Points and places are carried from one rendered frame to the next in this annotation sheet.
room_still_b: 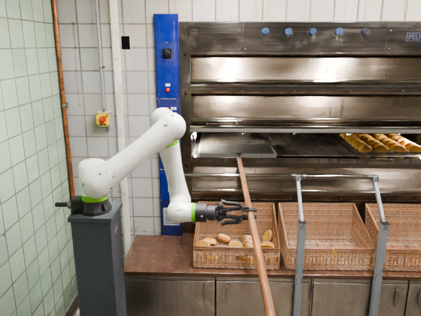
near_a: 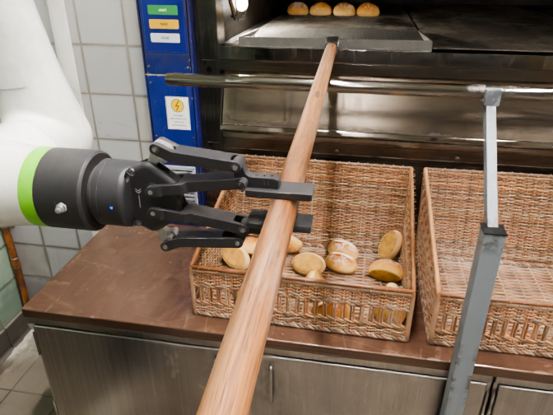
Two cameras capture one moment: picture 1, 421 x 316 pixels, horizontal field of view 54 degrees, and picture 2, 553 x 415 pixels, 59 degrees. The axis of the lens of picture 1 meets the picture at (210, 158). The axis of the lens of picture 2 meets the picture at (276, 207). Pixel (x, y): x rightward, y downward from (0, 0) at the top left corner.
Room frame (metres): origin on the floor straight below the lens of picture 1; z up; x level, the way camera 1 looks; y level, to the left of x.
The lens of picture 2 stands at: (1.38, -0.25, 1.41)
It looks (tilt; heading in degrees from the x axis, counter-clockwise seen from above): 27 degrees down; 8
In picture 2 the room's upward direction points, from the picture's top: straight up
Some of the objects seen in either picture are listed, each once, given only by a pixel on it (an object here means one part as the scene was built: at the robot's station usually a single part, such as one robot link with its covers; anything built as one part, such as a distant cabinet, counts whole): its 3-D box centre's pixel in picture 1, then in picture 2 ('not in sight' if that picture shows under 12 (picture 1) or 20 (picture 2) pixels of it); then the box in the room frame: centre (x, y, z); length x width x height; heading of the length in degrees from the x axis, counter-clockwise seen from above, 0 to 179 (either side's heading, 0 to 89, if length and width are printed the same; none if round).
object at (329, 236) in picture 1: (322, 234); (533, 254); (2.56, -0.76, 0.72); 0.56 x 0.49 x 0.28; 89
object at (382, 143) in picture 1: (378, 140); not in sight; (3.25, -1.36, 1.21); 0.61 x 0.48 x 0.06; 178
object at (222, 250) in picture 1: (235, 232); (310, 235); (2.58, -0.17, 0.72); 0.56 x 0.49 x 0.28; 87
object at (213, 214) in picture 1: (217, 212); (142, 194); (1.85, -0.03, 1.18); 0.09 x 0.07 x 0.08; 89
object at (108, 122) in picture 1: (104, 118); not in sight; (2.83, 0.74, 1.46); 0.10 x 0.07 x 0.10; 88
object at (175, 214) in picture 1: (181, 211); (6, 179); (1.86, 0.14, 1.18); 0.14 x 0.13 x 0.11; 89
